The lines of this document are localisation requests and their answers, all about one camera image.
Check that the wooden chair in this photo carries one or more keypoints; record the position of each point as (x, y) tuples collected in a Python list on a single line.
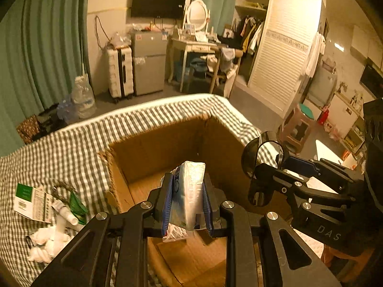
[(223, 68)]

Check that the blue plastic bottle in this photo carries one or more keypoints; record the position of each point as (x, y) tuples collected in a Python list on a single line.
[(65, 109)]

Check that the black bag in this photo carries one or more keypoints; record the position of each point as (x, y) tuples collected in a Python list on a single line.
[(48, 122)]

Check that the wide green curtain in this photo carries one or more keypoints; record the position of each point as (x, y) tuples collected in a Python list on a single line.
[(45, 50)]

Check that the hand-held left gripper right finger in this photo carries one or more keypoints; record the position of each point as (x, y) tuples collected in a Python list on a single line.
[(207, 209)]

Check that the patterned brown basket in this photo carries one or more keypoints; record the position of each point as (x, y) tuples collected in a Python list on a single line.
[(27, 128)]

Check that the green sachet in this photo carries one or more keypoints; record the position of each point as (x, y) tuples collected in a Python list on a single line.
[(77, 207)]

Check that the hanging clothes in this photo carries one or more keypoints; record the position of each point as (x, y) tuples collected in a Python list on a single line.
[(250, 34)]

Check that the plastic stool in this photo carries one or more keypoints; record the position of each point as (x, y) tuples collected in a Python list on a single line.
[(294, 131)]

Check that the white blue tissue pack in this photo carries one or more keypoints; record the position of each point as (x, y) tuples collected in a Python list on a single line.
[(188, 191)]

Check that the white cream tube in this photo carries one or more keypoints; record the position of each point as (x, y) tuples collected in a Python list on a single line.
[(64, 210)]

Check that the red bottle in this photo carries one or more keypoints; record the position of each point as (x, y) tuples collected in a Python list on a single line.
[(323, 117)]

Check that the black sunglasses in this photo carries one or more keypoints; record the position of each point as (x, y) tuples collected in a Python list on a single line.
[(250, 158)]

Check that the black wall television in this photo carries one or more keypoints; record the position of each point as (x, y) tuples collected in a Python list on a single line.
[(158, 3)]

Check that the white low cabinet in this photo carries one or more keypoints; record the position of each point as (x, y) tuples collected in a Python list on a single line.
[(344, 113)]

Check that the crumpled white tissues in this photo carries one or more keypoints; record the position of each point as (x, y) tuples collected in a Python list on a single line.
[(45, 243)]

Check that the small photo frame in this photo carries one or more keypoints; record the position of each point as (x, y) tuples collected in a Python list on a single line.
[(189, 28)]

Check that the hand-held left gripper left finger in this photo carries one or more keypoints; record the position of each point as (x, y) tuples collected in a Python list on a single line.
[(166, 206)]

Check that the white suitcase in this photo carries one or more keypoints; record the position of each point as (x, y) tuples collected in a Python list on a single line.
[(118, 71)]

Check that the silver mini fridge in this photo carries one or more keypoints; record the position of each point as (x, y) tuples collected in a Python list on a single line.
[(149, 62)]

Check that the clear water jug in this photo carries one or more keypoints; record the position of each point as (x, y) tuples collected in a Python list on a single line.
[(83, 98)]

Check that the grey washing machine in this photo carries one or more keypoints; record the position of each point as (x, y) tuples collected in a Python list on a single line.
[(323, 83)]

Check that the brown cardboard box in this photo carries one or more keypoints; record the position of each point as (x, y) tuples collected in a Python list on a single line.
[(167, 146)]

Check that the clear plastic bag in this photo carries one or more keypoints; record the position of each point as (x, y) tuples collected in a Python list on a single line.
[(121, 40)]

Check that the white louvred wardrobe door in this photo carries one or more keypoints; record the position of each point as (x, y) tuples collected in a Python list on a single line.
[(281, 50)]

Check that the white hanging towel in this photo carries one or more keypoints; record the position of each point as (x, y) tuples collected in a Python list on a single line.
[(314, 53)]

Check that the white oval vanity mirror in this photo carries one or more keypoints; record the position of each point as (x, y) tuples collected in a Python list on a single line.
[(197, 13)]

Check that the green white medicine box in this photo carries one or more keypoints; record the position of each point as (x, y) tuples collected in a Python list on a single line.
[(30, 198)]

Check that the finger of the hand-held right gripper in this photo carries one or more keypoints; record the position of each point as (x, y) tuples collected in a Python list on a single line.
[(299, 163), (317, 215)]

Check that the white dressing table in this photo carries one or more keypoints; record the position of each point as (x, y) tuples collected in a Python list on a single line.
[(191, 46)]

